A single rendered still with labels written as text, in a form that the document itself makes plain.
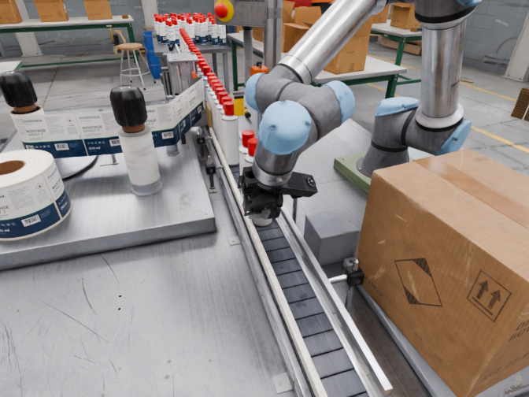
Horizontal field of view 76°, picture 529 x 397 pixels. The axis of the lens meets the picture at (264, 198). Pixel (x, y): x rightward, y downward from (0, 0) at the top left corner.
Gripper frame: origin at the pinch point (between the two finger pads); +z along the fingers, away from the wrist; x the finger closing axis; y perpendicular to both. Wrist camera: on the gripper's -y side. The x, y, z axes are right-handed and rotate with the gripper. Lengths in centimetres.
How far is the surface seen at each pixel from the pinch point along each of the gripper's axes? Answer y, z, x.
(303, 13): -108, 110, -224
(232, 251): 8.9, 9.2, 5.1
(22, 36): 264, 430, -628
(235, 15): -4, -11, -57
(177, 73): 13, 23, -72
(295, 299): 0.7, -6.4, 22.0
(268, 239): 0.4, 3.1, 5.6
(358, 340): -2.9, -21.5, 31.8
